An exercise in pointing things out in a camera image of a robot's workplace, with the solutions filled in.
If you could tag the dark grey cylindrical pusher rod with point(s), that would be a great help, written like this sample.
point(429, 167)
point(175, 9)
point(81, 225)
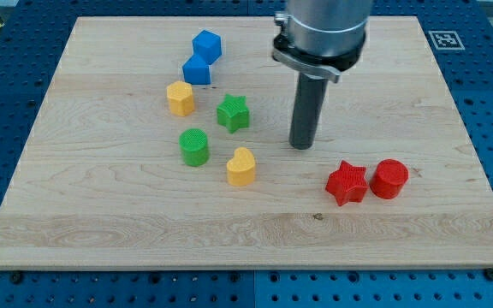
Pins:
point(308, 101)

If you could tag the green star block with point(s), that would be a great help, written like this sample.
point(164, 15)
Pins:
point(233, 113)

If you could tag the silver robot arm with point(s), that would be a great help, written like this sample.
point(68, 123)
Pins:
point(319, 39)

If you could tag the red star block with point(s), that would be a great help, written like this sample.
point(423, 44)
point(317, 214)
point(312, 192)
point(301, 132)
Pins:
point(347, 183)

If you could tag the yellow heart block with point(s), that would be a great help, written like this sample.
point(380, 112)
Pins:
point(241, 168)

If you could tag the red cylinder block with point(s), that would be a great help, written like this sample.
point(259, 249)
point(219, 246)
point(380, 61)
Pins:
point(389, 179)

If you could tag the blue cube block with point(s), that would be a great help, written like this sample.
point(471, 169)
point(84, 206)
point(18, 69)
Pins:
point(207, 45)

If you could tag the blue pentagon block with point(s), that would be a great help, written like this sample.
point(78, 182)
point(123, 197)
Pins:
point(196, 71)

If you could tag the green cylinder block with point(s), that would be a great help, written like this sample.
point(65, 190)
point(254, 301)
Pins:
point(194, 147)

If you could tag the yellow hexagon block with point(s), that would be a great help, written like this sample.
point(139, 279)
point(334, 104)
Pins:
point(180, 98)

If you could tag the white fiducial marker tag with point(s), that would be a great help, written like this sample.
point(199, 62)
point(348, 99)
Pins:
point(446, 40)

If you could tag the wooden board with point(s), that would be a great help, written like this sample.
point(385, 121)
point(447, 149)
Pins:
point(101, 184)

